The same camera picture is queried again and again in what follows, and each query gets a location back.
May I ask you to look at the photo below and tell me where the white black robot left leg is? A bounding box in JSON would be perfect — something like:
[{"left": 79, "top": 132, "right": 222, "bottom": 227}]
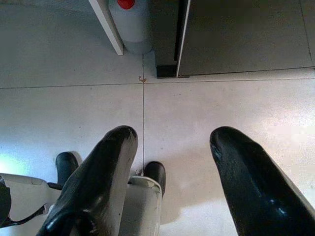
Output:
[{"left": 0, "top": 151, "right": 82, "bottom": 227}]

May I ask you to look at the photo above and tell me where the white black robot right leg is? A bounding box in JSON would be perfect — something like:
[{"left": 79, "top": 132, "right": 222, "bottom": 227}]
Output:
[{"left": 118, "top": 161, "right": 167, "bottom": 236}]

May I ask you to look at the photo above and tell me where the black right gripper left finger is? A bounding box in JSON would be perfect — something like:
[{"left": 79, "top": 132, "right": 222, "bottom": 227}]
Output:
[{"left": 36, "top": 125, "right": 139, "bottom": 236}]

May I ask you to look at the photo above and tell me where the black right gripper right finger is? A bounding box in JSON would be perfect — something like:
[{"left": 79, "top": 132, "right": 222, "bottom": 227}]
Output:
[{"left": 209, "top": 126, "right": 315, "bottom": 236}]

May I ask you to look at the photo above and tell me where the white black robot leg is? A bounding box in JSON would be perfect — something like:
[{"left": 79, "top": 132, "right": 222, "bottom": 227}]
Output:
[
  {"left": 118, "top": 161, "right": 167, "bottom": 236},
  {"left": 0, "top": 151, "right": 82, "bottom": 227}
]

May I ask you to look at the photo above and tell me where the dark grey fridge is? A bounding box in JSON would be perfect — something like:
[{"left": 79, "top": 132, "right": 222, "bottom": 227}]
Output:
[{"left": 149, "top": 0, "right": 315, "bottom": 79}]

